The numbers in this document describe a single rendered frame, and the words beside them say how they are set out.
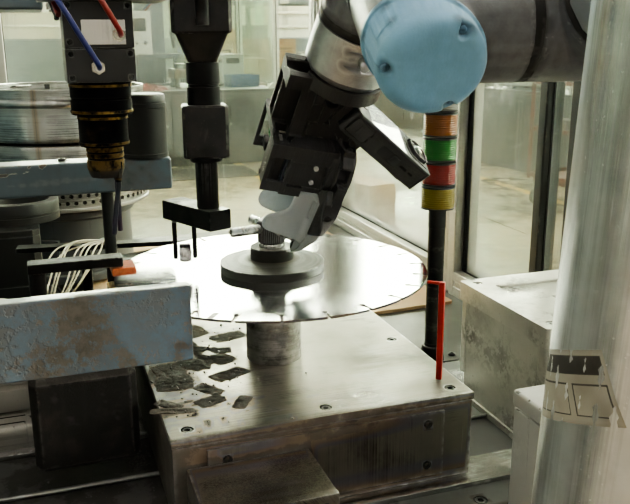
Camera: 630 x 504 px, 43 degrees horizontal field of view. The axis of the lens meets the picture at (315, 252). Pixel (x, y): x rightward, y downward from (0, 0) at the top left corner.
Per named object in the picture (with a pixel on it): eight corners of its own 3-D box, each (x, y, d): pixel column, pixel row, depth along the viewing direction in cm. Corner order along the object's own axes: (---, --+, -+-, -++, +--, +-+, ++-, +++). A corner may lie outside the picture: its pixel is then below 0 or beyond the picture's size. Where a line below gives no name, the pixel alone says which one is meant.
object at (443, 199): (444, 203, 109) (445, 181, 108) (460, 209, 105) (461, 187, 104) (414, 205, 108) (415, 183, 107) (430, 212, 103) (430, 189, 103)
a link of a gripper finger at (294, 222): (249, 243, 81) (272, 173, 75) (304, 250, 83) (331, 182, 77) (251, 265, 79) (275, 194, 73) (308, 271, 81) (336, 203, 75)
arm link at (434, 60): (557, 15, 50) (504, -59, 57) (381, 15, 48) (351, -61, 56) (525, 120, 55) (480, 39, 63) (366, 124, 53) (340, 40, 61)
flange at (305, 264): (263, 249, 93) (263, 228, 92) (343, 264, 87) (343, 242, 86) (198, 272, 84) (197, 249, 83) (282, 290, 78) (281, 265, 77)
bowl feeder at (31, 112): (144, 247, 174) (134, 79, 165) (167, 287, 146) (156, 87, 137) (-6, 260, 164) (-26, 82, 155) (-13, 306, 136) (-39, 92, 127)
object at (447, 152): (446, 156, 107) (447, 134, 107) (462, 161, 103) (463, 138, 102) (416, 158, 106) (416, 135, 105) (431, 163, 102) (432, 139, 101)
